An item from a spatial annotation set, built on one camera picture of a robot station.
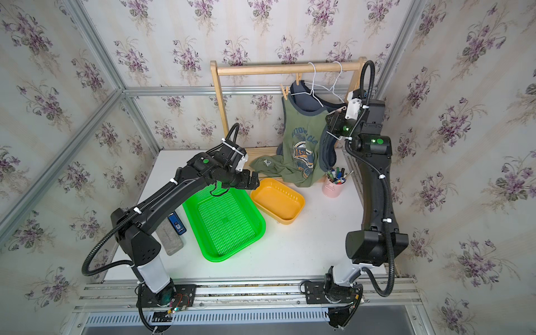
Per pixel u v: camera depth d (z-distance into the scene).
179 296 0.72
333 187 0.93
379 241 0.41
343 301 0.71
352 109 0.62
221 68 0.68
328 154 0.95
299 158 0.99
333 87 0.76
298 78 0.89
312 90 0.75
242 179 0.69
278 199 1.01
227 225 0.91
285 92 0.90
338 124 0.63
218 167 0.55
